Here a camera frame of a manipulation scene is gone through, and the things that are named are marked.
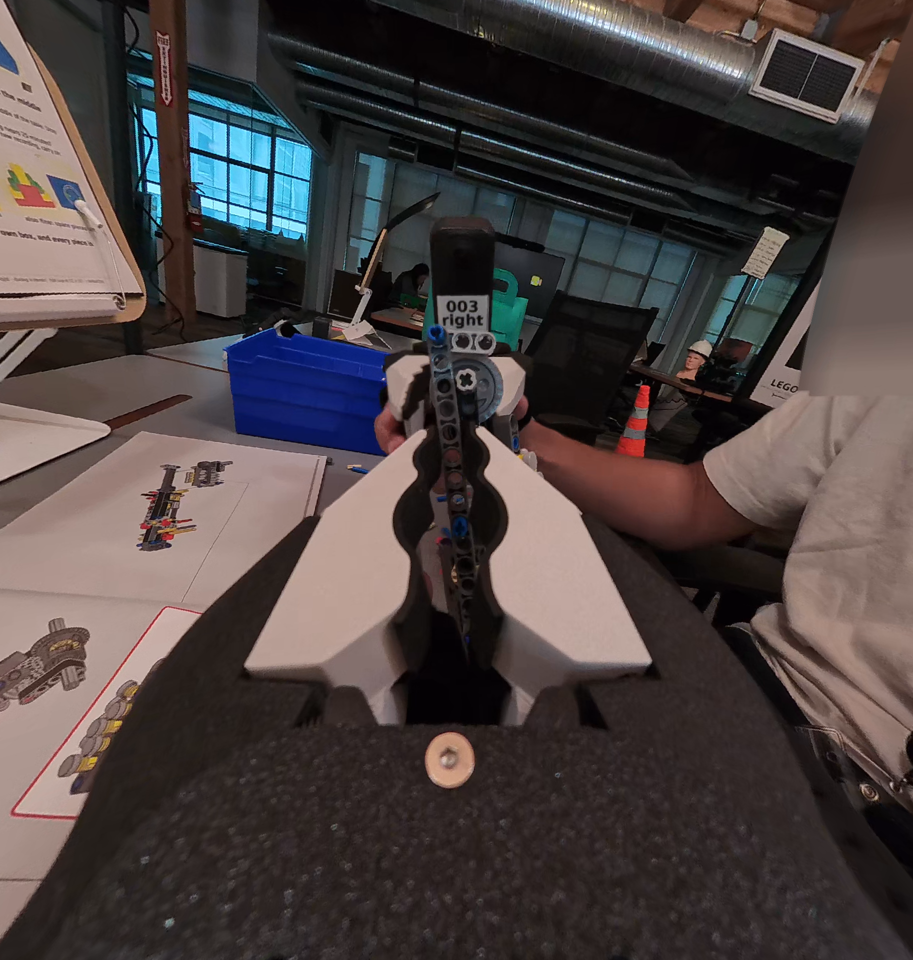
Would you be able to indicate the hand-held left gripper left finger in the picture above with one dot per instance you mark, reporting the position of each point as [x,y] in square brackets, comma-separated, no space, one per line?
[321,600]

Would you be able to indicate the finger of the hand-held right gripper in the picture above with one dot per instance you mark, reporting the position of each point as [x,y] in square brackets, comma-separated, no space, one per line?
[402,382]
[515,382]

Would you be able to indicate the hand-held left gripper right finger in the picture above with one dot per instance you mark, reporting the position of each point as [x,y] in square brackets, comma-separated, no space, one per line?
[576,600]

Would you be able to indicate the brick-built car chassis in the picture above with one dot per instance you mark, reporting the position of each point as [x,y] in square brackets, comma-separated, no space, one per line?
[449,420]

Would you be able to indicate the person's right forearm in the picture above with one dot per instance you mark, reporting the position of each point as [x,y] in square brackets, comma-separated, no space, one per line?
[651,495]

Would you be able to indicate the person's right hand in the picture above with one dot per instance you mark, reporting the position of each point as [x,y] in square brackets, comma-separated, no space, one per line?
[390,435]

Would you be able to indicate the black mesh office chair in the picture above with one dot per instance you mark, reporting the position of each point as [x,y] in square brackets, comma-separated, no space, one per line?
[591,352]

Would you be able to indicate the black monitor screen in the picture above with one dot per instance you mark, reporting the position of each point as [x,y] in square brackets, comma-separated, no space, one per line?
[543,277]

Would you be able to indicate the blue plastic bin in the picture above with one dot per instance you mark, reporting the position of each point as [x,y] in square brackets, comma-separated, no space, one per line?
[299,397]

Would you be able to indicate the building instruction booklet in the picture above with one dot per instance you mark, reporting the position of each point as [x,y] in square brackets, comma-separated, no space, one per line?
[239,525]

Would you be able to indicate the orange traffic cone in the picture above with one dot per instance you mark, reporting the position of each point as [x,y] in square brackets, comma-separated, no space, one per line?
[635,427]

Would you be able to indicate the mannequin head with hard hat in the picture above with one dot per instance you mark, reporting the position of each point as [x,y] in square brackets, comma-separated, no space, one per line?
[698,358]

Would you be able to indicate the white cabinet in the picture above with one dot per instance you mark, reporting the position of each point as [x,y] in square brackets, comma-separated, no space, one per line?
[218,281]

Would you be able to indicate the white floor sign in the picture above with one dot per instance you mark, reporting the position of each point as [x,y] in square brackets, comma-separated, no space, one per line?
[779,367]

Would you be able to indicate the red fire extinguisher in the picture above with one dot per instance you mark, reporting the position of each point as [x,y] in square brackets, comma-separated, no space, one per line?
[195,210]

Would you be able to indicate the hanging paper note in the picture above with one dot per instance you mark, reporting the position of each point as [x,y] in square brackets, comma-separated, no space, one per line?
[764,253]

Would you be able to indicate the instruction sheet on stand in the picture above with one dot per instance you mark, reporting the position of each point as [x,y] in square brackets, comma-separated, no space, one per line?
[51,319]

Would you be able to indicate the white air vent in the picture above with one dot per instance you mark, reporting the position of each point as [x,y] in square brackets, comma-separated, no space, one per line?
[805,75]

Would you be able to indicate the person's dark trousers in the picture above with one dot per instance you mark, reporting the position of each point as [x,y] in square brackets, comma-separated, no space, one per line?
[906,847]

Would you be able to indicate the laminated instruction sheet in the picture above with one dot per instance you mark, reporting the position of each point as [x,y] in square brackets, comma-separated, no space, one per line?
[36,112]

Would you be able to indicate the silver ventilation duct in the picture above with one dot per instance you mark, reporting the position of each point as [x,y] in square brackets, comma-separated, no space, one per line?
[614,37]

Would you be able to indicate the wooden post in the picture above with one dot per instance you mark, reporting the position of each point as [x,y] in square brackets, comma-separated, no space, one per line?
[170,187]

